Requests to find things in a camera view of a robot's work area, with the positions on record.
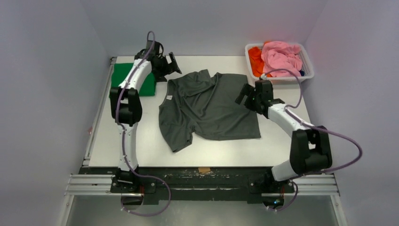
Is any folded green t-shirt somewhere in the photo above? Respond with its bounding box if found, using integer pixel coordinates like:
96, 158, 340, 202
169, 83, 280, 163
111, 63, 156, 97

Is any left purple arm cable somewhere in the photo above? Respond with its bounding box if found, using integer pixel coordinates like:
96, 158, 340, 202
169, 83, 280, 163
114, 31, 171, 218

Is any white plastic laundry basket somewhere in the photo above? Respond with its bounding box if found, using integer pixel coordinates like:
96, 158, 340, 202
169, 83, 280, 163
245, 41, 315, 82

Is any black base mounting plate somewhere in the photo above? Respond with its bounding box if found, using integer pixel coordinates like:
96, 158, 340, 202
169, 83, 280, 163
79, 167, 323, 206

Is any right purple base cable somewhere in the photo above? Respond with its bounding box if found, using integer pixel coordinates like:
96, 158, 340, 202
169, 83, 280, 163
265, 182, 299, 213

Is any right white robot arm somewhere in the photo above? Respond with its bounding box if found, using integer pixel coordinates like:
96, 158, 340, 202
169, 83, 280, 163
235, 80, 332, 182

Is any pink crumpled t-shirt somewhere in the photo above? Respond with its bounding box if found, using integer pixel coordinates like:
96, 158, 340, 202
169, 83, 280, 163
261, 41, 303, 77

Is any orange t-shirt in basket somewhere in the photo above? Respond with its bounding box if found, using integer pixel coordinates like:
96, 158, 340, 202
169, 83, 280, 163
248, 47, 264, 78

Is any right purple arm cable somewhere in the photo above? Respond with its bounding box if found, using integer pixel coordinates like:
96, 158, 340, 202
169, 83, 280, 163
260, 68, 363, 175

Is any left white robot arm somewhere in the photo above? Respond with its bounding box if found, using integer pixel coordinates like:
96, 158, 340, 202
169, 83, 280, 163
109, 40, 181, 186

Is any dark grey t-shirt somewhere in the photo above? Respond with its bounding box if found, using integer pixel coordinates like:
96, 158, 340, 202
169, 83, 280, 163
159, 69, 261, 152

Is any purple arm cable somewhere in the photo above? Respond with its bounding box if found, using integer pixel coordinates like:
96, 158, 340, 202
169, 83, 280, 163
114, 31, 171, 218
260, 68, 363, 175

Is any brown tape piece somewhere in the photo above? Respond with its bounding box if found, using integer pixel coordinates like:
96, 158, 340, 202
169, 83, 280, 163
198, 167, 211, 174

